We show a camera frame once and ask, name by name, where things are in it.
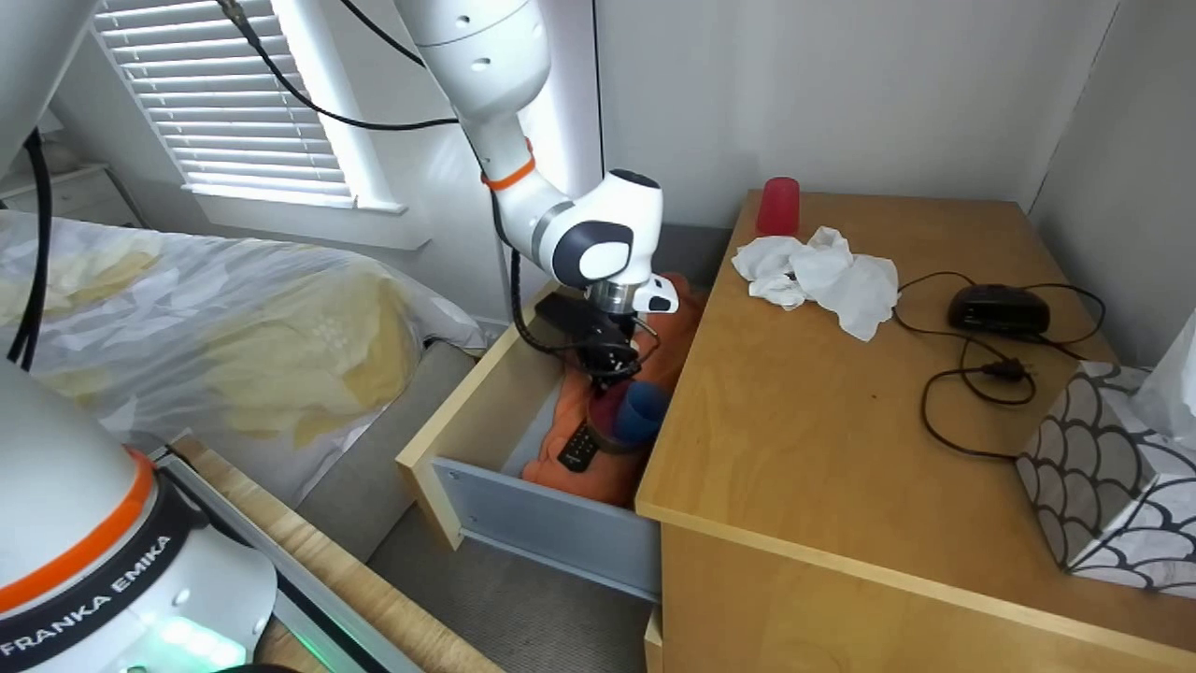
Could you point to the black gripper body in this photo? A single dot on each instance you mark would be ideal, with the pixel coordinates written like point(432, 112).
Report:
point(612, 331)

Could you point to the blue plastic cup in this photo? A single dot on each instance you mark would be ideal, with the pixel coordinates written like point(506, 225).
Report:
point(646, 413)

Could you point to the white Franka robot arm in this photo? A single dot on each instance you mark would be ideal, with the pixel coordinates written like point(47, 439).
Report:
point(489, 51)

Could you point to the wooden drawer with grey interior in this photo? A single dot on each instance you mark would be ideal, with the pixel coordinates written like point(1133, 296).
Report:
point(546, 528)

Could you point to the red plastic cup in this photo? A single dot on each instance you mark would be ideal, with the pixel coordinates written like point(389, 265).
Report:
point(779, 208)

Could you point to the black remote control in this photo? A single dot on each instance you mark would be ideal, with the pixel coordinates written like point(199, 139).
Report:
point(576, 451)

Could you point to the orange cloth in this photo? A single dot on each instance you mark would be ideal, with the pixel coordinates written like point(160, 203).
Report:
point(600, 480)

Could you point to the wooden dresser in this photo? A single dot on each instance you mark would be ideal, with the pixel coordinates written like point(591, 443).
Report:
point(825, 426)

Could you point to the white crumpled cloth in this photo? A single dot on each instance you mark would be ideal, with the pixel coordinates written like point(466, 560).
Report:
point(835, 276)

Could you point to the wooden plank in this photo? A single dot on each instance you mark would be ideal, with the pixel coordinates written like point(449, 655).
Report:
point(338, 564)

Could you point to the black power adapter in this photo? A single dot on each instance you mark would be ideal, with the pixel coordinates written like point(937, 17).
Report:
point(995, 310)

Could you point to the plastic covered bed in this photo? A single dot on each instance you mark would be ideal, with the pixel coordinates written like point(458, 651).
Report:
point(189, 338)

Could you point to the white window blinds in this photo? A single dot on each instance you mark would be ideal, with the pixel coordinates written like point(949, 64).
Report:
point(211, 89)

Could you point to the scale pattern tissue box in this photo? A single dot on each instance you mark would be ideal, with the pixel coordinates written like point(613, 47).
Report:
point(1098, 489)

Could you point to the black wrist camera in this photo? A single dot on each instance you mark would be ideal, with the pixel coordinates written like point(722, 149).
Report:
point(561, 320)

